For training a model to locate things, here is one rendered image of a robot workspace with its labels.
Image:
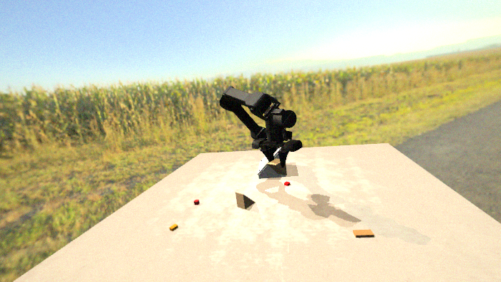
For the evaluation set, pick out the brown triangular block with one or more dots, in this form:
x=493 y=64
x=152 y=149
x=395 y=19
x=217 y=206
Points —
x=243 y=201

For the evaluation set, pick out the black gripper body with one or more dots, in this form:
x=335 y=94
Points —
x=275 y=139

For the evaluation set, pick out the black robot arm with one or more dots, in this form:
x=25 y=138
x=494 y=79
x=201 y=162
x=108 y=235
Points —
x=259 y=104

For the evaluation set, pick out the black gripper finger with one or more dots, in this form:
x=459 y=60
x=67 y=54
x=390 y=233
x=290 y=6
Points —
x=282 y=157
x=268 y=153

